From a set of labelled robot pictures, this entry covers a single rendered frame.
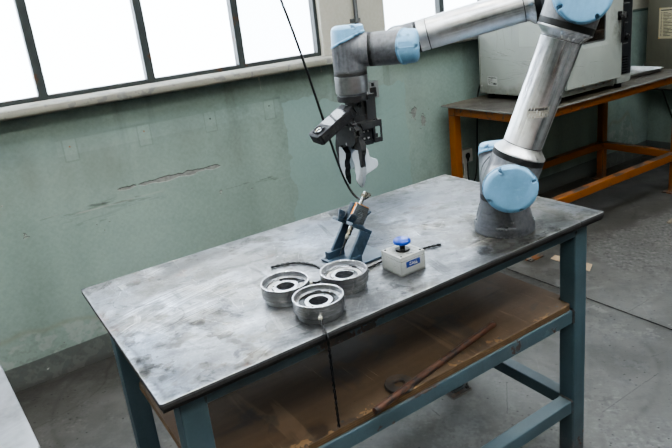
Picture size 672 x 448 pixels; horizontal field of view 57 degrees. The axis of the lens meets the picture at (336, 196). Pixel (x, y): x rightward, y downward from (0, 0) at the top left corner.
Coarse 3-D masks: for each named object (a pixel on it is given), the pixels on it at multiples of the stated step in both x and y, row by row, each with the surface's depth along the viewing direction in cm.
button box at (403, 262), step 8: (392, 248) 141; (408, 248) 139; (416, 248) 139; (384, 256) 140; (392, 256) 137; (400, 256) 136; (408, 256) 136; (416, 256) 137; (424, 256) 139; (384, 264) 141; (392, 264) 138; (400, 264) 135; (408, 264) 136; (416, 264) 138; (424, 264) 139; (392, 272) 139; (400, 272) 136; (408, 272) 137
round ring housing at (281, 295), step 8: (280, 272) 136; (288, 272) 136; (296, 272) 135; (264, 280) 133; (272, 280) 135; (288, 280) 134; (264, 288) 131; (272, 288) 131; (280, 288) 133; (288, 288) 134; (296, 288) 127; (264, 296) 129; (272, 296) 127; (280, 296) 126; (288, 296) 127; (272, 304) 129; (280, 304) 128; (288, 304) 128
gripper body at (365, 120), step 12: (360, 96) 137; (372, 96) 141; (360, 108) 140; (372, 108) 142; (360, 120) 141; (372, 120) 141; (348, 132) 139; (360, 132) 139; (372, 132) 142; (348, 144) 141
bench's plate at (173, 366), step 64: (448, 192) 190; (192, 256) 161; (256, 256) 157; (320, 256) 152; (448, 256) 144; (512, 256) 144; (128, 320) 130; (192, 320) 127; (256, 320) 124; (192, 384) 105
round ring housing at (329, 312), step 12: (312, 288) 128; (324, 288) 128; (336, 288) 126; (312, 300) 125; (324, 300) 125; (300, 312) 120; (312, 312) 118; (324, 312) 118; (336, 312) 120; (312, 324) 120
